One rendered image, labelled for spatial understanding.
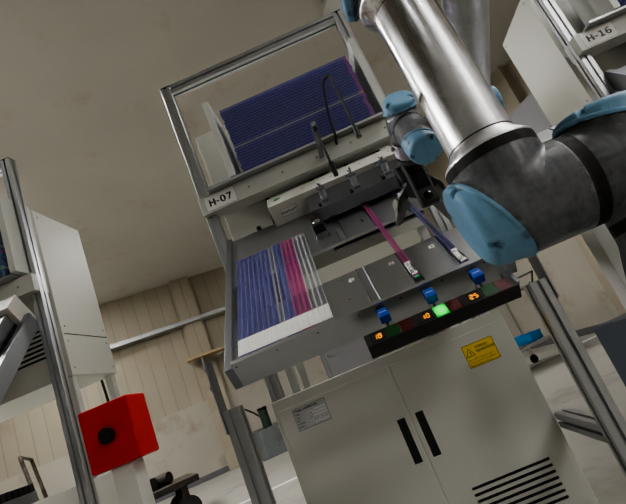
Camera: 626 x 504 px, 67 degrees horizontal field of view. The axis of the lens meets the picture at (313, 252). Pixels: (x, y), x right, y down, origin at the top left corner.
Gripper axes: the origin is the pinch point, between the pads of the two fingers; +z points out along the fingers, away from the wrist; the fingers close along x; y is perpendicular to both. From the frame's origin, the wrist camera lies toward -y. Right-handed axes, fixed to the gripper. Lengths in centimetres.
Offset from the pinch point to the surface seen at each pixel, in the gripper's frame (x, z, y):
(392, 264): 14.1, -0.2, -11.5
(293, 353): 44, -2, -27
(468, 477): 17, 47, -48
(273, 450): 204, 510, 231
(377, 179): 3.9, 4.3, 29.7
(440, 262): 4.1, -2.0, -18.7
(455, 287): 4.5, -1.8, -27.0
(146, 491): 94, 20, -32
